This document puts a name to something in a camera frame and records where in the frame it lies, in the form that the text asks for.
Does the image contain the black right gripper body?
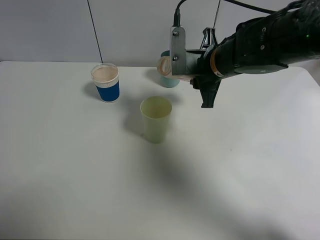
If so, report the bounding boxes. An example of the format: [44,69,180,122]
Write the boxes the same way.
[186,47,220,88]

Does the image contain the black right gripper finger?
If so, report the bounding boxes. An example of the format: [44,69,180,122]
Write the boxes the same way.
[199,27,218,50]
[193,76,221,109]

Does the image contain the clear bottle with pink label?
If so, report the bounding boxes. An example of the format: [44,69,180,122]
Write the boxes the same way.
[157,56,193,82]

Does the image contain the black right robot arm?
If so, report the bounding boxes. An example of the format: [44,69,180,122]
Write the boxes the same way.
[191,0,320,108]

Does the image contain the teal plastic cup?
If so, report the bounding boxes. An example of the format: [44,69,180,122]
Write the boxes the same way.
[160,50,180,88]

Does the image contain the light green plastic cup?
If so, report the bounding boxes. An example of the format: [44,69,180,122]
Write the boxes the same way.
[140,96,173,144]

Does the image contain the blue ribbed paper cup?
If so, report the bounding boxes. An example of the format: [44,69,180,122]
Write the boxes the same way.
[91,63,120,103]

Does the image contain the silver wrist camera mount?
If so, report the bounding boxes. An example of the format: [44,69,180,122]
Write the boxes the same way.
[170,26,187,76]

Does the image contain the black camera cable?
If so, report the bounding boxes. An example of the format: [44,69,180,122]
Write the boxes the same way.
[173,0,278,27]

